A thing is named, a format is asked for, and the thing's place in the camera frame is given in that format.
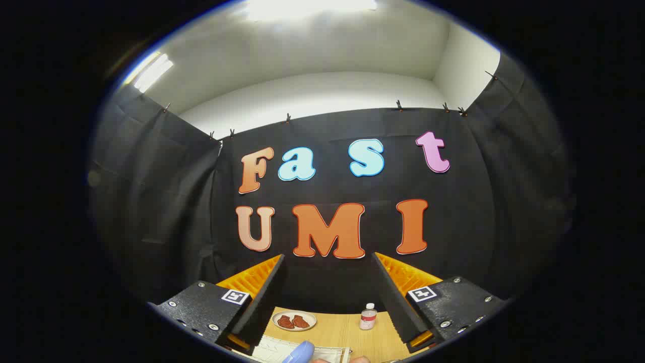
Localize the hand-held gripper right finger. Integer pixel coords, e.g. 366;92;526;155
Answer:
371;252;507;353

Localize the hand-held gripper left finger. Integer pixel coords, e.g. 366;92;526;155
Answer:
148;254;287;355

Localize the white wire dish rack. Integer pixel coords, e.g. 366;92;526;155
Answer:
237;334;352;363

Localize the light blue plate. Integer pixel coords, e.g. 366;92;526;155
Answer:
281;341;316;363

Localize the small beige plate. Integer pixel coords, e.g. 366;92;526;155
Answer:
272;311;317;332

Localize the clear bottle with white cap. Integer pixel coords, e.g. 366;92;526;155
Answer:
359;303;377;331

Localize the ceiling light panel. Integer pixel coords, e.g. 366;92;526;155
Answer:
130;50;175;94

